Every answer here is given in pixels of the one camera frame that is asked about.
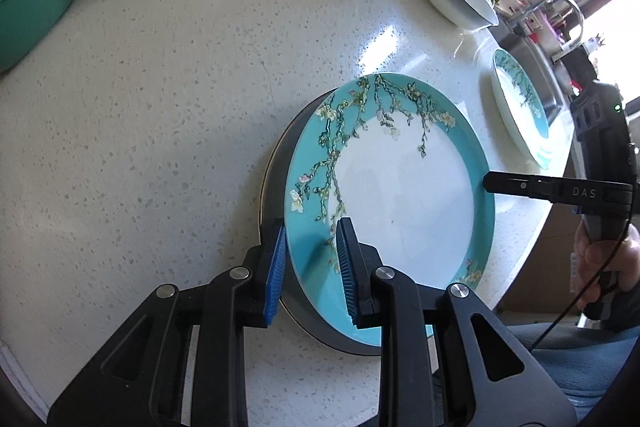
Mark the grey-white gold-rimmed plate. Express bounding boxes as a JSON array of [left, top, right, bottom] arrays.
[[257, 89, 384, 357]]

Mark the teal blossom pattern plate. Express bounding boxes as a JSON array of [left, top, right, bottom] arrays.
[[283, 74, 495, 351]]

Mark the person's right hand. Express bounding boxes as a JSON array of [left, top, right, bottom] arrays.
[[572, 221, 640, 310]]

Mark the stainless steel sink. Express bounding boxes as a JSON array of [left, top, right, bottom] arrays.
[[499, 34, 564, 124]]

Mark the chrome sink faucet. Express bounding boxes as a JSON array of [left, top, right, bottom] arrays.
[[506, 0, 585, 63]]

